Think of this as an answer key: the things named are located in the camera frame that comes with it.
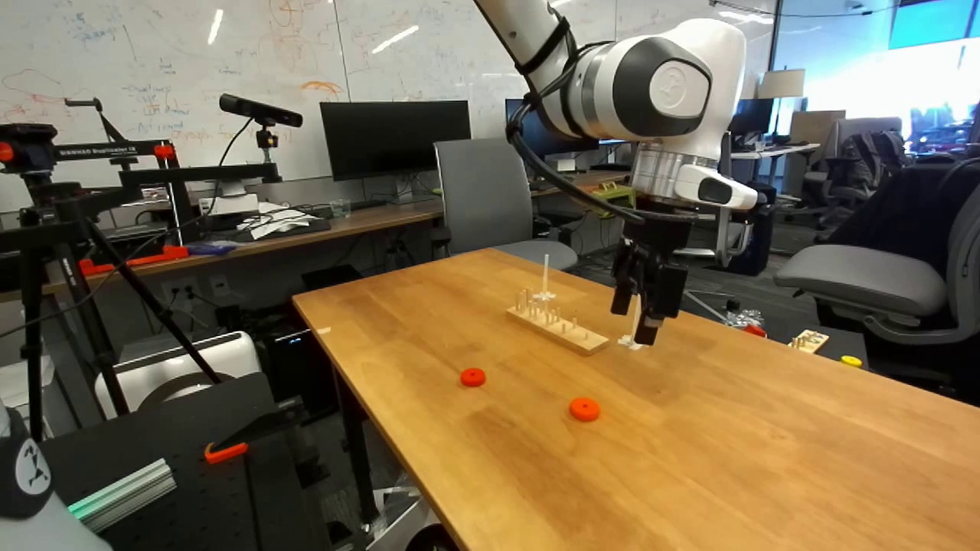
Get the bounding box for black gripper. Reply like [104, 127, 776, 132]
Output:
[605, 203, 706, 348]

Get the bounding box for wooden stand with clear pegs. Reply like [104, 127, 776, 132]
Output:
[505, 253, 611, 356]

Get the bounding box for white peg stand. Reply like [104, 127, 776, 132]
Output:
[614, 326, 656, 356]

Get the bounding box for tan card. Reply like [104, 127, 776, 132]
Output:
[784, 326, 834, 359]

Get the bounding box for grey office chair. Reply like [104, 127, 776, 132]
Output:
[771, 180, 980, 407]
[431, 134, 580, 271]

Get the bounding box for black office chair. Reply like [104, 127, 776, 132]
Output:
[800, 124, 907, 210]

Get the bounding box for beige lamp shade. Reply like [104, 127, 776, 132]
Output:
[755, 66, 807, 102]

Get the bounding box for wooden office desk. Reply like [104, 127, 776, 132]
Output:
[74, 200, 446, 285]

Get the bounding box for black computer monitor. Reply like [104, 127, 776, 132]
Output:
[318, 97, 473, 182]

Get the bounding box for black table leg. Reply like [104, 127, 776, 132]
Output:
[334, 369, 381, 530]

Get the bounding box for white crumpled papers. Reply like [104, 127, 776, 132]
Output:
[235, 206, 320, 246]

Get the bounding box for blue small object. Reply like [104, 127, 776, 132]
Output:
[185, 237, 237, 261]

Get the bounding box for white box appliance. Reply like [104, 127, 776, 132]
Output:
[93, 326, 264, 421]

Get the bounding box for orange black bar clamp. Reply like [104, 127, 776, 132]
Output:
[200, 394, 312, 467]

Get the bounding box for dark grey cart top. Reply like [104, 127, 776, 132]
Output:
[39, 369, 309, 551]

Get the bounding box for red bar clamp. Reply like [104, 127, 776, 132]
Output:
[75, 240, 194, 282]

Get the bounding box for aluminium bar with green light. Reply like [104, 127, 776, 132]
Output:
[61, 457, 176, 536]

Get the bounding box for black rig with red knobs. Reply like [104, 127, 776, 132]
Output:
[0, 94, 285, 253]

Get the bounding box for black cap with logo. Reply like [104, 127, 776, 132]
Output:
[0, 404, 58, 519]

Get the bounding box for blue wall screen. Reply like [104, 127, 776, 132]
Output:
[884, 0, 980, 53]

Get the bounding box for black bar camera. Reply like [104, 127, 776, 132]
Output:
[216, 93, 306, 132]

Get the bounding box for black camera tripod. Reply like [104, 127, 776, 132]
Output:
[13, 197, 227, 444]

